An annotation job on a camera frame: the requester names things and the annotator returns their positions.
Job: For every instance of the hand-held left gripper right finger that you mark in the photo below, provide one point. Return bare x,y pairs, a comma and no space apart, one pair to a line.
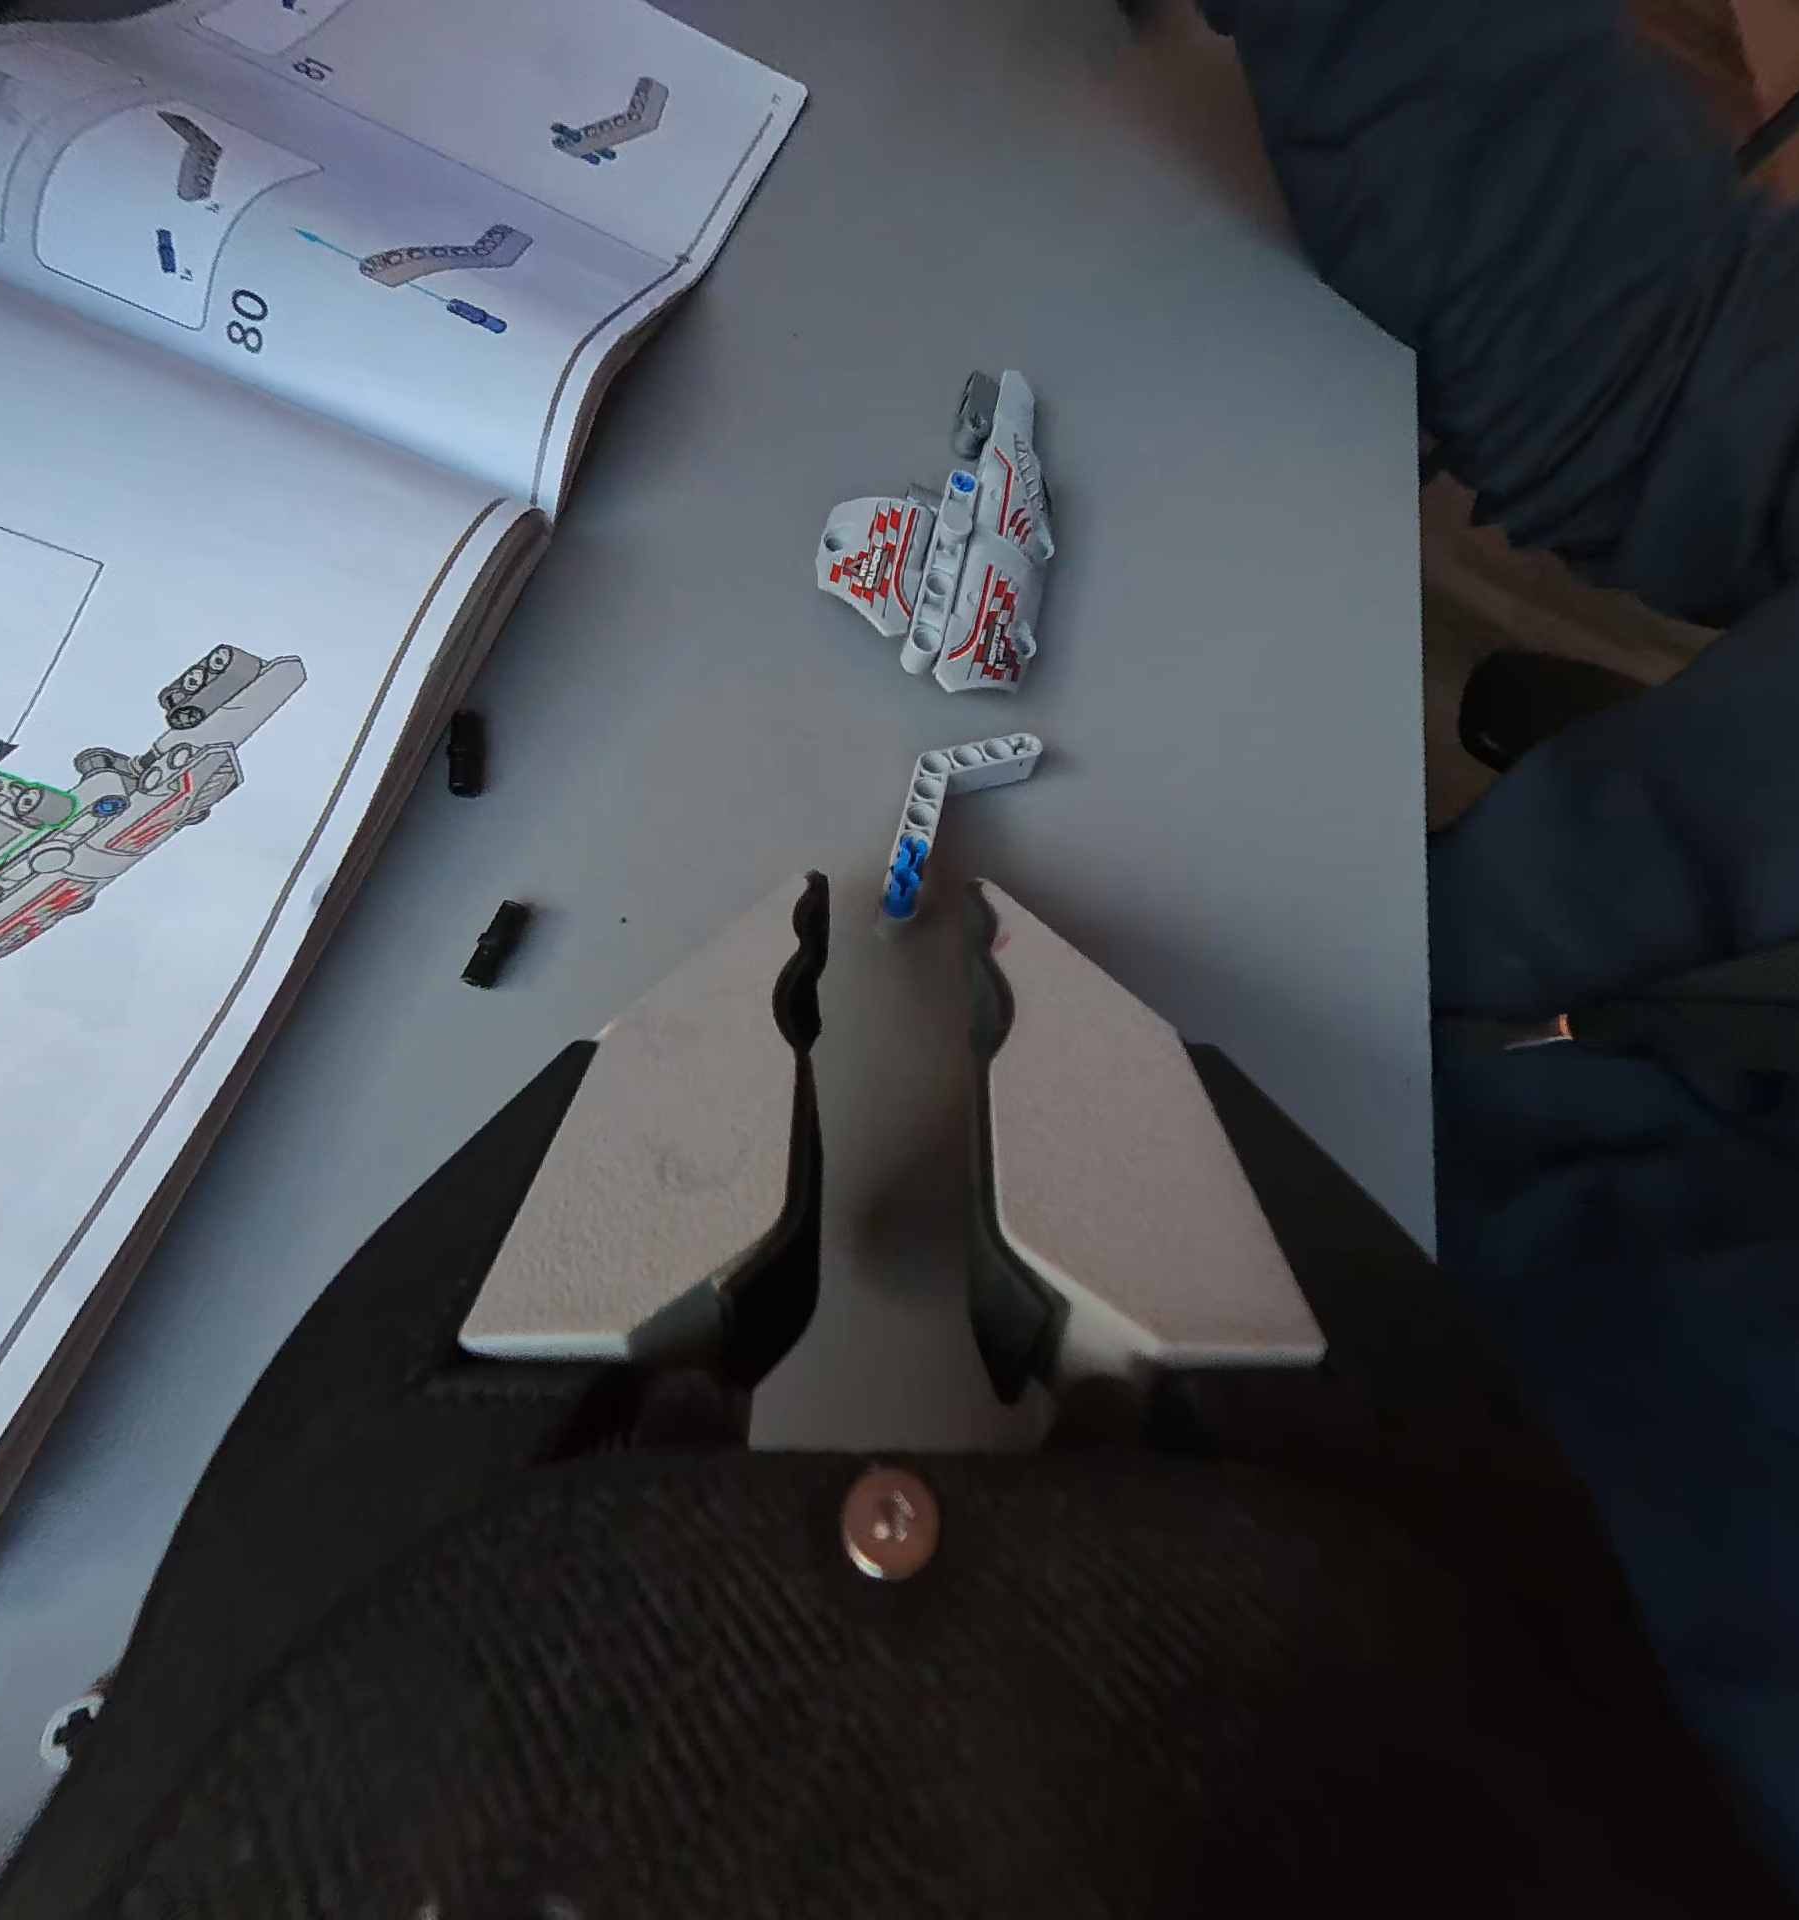
1121,1187

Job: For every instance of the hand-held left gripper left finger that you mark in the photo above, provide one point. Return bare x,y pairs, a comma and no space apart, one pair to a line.
646,1187

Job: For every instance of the blue lego pin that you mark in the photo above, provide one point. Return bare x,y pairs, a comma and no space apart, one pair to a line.
906,874

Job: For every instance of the bent grey lego beam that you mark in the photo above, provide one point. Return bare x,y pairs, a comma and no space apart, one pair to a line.
922,795

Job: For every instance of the grey red-patterned lego assembly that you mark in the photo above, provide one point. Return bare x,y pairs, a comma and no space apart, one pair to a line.
938,561

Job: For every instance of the black lego pin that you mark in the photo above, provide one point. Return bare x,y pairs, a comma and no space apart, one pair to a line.
494,941
464,751

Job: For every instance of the lego instruction booklet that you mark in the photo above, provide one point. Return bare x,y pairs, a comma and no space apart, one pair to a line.
165,675

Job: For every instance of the dark rounded object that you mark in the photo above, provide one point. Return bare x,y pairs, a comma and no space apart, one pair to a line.
1536,704

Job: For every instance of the person's dark blue clothing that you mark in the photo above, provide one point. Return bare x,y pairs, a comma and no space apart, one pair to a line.
1587,300

